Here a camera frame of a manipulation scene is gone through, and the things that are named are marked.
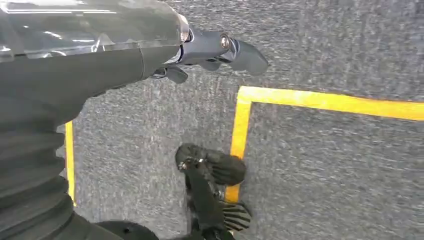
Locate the black robot leg shell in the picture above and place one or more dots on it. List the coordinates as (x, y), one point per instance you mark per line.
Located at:
(129, 232)

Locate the ribbed grey left robot arm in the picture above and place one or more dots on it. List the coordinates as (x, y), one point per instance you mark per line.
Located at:
(30, 185)

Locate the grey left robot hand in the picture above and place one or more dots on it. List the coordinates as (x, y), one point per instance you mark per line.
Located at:
(82, 59)

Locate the yellow floor tape strip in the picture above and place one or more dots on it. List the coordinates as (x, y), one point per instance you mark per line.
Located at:
(70, 165)

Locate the yellow floor tape square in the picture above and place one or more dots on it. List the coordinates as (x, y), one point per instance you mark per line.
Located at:
(243, 132)

